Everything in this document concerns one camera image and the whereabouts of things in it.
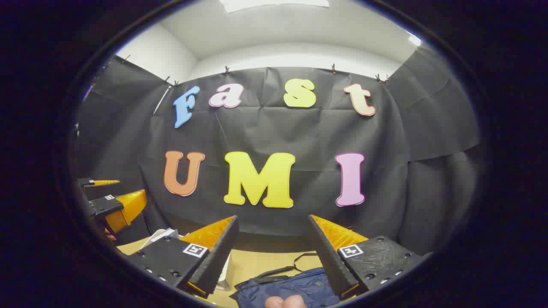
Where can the white book grey patterned cover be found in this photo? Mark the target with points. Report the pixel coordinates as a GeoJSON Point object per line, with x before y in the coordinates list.
{"type": "Point", "coordinates": [165, 236]}

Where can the row of black cloth clips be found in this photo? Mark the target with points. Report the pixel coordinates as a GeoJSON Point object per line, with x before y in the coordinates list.
{"type": "Point", "coordinates": [227, 69]}

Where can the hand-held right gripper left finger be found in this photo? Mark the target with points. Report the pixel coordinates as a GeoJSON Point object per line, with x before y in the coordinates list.
{"type": "Point", "coordinates": [218, 261]}

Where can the ceiling light panel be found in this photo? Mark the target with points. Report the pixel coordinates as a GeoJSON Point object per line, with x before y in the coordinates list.
{"type": "Point", "coordinates": [274, 4]}

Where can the navy blue schoolbag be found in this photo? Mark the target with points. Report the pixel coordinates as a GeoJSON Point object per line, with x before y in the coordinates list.
{"type": "Point", "coordinates": [299, 286]}

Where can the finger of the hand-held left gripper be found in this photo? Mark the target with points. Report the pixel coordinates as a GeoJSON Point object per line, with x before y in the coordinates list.
{"type": "Point", "coordinates": [107, 182]}
{"type": "Point", "coordinates": [126, 209]}

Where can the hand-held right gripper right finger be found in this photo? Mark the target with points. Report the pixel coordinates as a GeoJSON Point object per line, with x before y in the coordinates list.
{"type": "Point", "coordinates": [329, 261]}

